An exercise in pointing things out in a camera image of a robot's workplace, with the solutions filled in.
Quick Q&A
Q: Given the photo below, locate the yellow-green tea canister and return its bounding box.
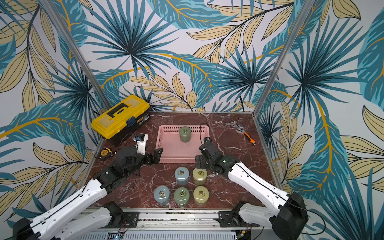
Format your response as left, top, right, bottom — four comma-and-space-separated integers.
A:
193, 168, 208, 186
193, 186, 210, 206

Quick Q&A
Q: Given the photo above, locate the pink perforated plastic basket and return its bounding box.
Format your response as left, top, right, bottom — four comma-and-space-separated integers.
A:
156, 125, 210, 164

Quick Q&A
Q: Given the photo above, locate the blue tea canister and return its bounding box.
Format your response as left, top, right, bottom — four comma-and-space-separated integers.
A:
175, 167, 190, 186
154, 186, 171, 206

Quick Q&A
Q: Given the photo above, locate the yellow-green front tea canister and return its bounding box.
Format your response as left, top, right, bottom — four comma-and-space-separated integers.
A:
193, 186, 210, 206

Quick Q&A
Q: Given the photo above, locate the dark green tea canister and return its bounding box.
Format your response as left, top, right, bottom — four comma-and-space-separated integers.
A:
179, 126, 192, 143
174, 187, 190, 208

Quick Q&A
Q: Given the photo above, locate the blue front tea canister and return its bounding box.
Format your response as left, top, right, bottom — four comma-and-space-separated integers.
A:
154, 186, 171, 206

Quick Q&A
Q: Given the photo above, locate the dark green front tea canister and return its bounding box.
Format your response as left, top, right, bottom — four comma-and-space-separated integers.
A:
174, 187, 190, 208

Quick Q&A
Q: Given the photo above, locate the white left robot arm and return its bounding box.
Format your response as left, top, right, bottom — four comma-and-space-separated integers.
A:
11, 146, 163, 240

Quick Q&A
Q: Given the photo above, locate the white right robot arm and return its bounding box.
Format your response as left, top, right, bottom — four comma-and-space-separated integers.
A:
195, 137, 309, 240

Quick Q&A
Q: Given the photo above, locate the yellow black tape measure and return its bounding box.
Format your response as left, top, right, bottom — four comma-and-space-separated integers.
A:
96, 148, 114, 161

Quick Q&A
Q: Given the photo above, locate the yellow black toolbox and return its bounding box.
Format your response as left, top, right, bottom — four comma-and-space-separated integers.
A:
91, 95, 150, 147

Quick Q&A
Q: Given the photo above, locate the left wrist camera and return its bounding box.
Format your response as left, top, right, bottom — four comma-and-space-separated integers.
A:
135, 134, 148, 155

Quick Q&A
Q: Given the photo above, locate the orange handled adjustable wrench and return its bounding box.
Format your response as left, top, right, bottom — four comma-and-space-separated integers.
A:
235, 124, 257, 146

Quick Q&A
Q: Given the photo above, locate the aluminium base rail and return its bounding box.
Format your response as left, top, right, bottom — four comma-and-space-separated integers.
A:
47, 207, 307, 240

